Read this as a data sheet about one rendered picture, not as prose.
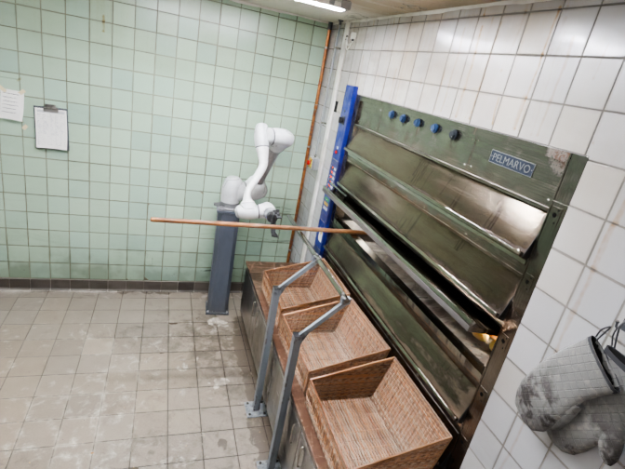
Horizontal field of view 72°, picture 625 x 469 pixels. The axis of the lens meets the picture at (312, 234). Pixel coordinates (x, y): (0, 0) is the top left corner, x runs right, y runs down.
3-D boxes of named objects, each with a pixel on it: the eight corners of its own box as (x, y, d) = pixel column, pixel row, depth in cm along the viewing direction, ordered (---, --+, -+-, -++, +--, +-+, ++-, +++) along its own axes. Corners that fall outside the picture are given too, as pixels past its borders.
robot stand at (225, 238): (206, 302, 405) (216, 202, 370) (227, 303, 410) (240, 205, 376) (206, 314, 386) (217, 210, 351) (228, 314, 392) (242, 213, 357)
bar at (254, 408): (269, 343, 364) (292, 214, 322) (312, 475, 252) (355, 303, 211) (232, 344, 353) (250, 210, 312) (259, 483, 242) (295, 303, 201)
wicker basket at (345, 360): (344, 331, 296) (352, 296, 287) (380, 388, 248) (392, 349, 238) (276, 333, 279) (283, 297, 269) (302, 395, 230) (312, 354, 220)
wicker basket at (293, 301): (318, 288, 349) (325, 257, 339) (343, 328, 300) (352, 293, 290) (259, 287, 332) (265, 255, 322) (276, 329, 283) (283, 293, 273)
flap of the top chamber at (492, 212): (347, 152, 313) (362, 127, 309) (524, 259, 157) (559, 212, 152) (342, 149, 311) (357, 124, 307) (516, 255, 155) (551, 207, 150)
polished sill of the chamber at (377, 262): (339, 222, 335) (341, 218, 334) (490, 381, 178) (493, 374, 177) (333, 222, 333) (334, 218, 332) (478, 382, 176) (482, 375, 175)
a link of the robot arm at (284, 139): (236, 189, 373) (259, 189, 386) (242, 204, 366) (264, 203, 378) (269, 122, 321) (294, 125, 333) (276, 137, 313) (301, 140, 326)
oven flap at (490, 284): (340, 185, 322) (354, 162, 318) (501, 319, 165) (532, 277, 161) (335, 182, 320) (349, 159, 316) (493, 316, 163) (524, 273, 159)
